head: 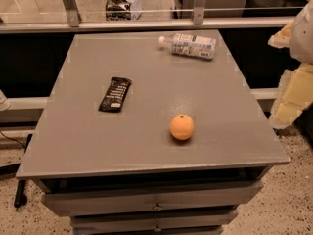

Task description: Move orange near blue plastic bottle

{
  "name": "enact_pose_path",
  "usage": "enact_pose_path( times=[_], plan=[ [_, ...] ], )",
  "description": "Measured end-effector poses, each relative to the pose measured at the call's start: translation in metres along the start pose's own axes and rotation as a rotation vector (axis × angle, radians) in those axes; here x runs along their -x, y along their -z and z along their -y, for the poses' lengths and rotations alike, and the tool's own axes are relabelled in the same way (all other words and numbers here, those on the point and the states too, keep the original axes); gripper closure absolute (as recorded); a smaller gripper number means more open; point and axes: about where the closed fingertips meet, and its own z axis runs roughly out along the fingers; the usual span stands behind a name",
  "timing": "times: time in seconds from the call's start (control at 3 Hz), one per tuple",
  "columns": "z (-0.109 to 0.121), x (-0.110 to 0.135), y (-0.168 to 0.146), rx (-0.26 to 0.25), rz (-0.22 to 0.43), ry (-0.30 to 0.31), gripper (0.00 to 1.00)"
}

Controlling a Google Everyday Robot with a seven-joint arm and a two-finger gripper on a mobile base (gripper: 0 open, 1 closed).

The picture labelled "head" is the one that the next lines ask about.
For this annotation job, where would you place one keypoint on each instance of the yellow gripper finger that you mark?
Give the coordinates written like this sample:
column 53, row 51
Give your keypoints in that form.
column 281, row 39
column 295, row 94

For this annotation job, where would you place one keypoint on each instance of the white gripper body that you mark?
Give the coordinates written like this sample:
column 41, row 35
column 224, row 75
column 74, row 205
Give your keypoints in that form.
column 303, row 38

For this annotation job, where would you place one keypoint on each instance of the orange fruit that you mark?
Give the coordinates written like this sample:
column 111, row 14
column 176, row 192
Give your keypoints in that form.
column 182, row 127

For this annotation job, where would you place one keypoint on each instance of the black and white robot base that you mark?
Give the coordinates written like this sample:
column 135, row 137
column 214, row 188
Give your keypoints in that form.
column 123, row 10

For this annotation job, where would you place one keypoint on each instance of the clear plastic water bottle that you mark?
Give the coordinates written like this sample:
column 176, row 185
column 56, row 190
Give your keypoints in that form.
column 189, row 45

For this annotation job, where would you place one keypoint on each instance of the grey drawer cabinet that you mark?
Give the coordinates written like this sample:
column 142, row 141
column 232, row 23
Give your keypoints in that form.
column 77, row 148

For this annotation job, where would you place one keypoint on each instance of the lower grey drawer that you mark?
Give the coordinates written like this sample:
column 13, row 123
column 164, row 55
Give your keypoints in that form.
column 155, row 221

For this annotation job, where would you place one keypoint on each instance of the grey drawer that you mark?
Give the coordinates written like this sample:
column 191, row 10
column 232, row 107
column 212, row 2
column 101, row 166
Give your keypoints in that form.
column 155, row 221
column 152, row 199

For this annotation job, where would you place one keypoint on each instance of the black snack bar wrapper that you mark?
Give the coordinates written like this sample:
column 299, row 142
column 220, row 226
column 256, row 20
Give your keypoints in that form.
column 115, row 95

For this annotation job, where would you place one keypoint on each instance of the upper grey drawer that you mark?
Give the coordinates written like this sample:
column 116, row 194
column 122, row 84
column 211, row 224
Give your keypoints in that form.
column 152, row 199

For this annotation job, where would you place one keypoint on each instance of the metal railing frame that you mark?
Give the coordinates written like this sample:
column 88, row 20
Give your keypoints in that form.
column 50, row 16

